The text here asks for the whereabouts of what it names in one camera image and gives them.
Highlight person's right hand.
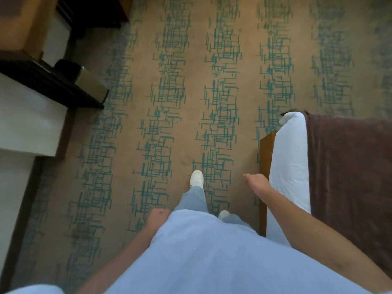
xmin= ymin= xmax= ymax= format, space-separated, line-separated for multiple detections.
xmin=243 ymin=173 xmax=273 ymax=199

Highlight person's right forearm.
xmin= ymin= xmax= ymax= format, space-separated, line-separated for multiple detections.
xmin=259 ymin=187 xmax=392 ymax=293

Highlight white bed mattress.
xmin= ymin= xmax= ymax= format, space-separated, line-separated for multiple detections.
xmin=266 ymin=111 xmax=312 ymax=247

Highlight metal waste bin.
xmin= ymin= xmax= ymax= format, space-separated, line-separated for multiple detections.
xmin=54 ymin=59 xmax=109 ymax=103

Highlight dark wooden furniture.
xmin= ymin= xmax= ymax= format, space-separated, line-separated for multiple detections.
xmin=56 ymin=0 xmax=134 ymax=38

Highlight wooden bed frame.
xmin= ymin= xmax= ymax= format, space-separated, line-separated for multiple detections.
xmin=259 ymin=131 xmax=277 ymax=237

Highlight person's left hand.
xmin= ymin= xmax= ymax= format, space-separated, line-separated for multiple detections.
xmin=145 ymin=208 xmax=171 ymax=234

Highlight brown bed runner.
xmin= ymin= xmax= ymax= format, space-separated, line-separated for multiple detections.
xmin=280 ymin=109 xmax=392 ymax=277

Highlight person's left forearm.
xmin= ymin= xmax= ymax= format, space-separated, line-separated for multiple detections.
xmin=75 ymin=227 xmax=157 ymax=294

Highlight light grey trousers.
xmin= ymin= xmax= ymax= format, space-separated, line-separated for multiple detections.
xmin=173 ymin=185 xmax=253 ymax=230

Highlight dark wooden shelf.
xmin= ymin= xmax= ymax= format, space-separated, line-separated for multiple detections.
xmin=0 ymin=50 xmax=105 ymax=109

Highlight light blue shirt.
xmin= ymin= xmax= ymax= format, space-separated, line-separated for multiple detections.
xmin=6 ymin=209 xmax=372 ymax=294

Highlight brown wooden cabinet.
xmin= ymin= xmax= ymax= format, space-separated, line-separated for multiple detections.
xmin=0 ymin=0 xmax=60 ymax=60

